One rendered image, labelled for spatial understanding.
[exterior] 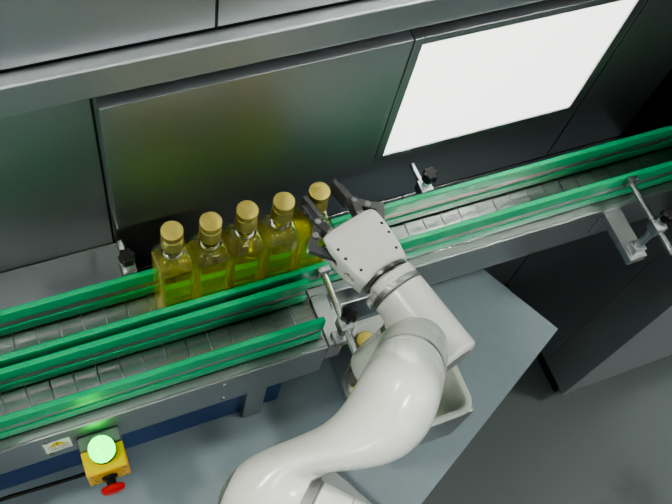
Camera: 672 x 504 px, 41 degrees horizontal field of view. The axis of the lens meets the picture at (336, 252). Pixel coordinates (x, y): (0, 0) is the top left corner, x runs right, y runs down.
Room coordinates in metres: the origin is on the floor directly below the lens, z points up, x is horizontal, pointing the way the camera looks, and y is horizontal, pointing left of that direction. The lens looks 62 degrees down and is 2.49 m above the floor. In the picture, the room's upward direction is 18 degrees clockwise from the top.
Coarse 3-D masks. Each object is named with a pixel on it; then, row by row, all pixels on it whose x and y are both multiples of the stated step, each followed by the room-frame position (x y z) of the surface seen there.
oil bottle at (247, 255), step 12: (228, 228) 0.64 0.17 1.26; (228, 240) 0.62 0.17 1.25; (240, 240) 0.62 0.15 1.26; (252, 240) 0.63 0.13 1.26; (240, 252) 0.61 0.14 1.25; (252, 252) 0.62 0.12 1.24; (240, 264) 0.61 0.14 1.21; (252, 264) 0.62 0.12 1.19; (240, 276) 0.61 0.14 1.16; (252, 276) 0.62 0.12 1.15; (228, 288) 0.60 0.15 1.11
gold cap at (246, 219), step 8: (248, 200) 0.65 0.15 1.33; (240, 208) 0.63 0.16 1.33; (248, 208) 0.64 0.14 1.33; (256, 208) 0.64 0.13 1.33; (240, 216) 0.62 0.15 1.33; (248, 216) 0.63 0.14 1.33; (256, 216) 0.63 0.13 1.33; (240, 224) 0.62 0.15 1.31; (248, 224) 0.62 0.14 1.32; (256, 224) 0.63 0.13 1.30; (248, 232) 0.62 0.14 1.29
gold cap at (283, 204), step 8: (280, 192) 0.68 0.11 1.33; (280, 200) 0.67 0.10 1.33; (288, 200) 0.67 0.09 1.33; (272, 208) 0.66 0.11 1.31; (280, 208) 0.66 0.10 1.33; (288, 208) 0.66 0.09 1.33; (272, 216) 0.66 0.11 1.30; (280, 216) 0.65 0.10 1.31; (288, 216) 0.66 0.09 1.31; (280, 224) 0.65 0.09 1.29
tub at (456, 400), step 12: (360, 324) 0.66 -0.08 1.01; (372, 324) 0.67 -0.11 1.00; (456, 372) 0.63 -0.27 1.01; (444, 384) 0.62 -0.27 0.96; (456, 384) 0.61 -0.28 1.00; (444, 396) 0.60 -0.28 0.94; (456, 396) 0.60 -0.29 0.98; (468, 396) 0.59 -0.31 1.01; (444, 408) 0.58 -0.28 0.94; (456, 408) 0.58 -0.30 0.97; (468, 408) 0.57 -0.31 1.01; (444, 420) 0.53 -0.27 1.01
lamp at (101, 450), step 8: (96, 440) 0.31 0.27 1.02; (104, 440) 0.31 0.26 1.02; (112, 440) 0.32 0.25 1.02; (88, 448) 0.30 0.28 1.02; (96, 448) 0.30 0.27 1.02; (104, 448) 0.30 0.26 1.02; (112, 448) 0.31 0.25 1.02; (96, 456) 0.29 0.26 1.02; (104, 456) 0.29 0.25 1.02; (112, 456) 0.30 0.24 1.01
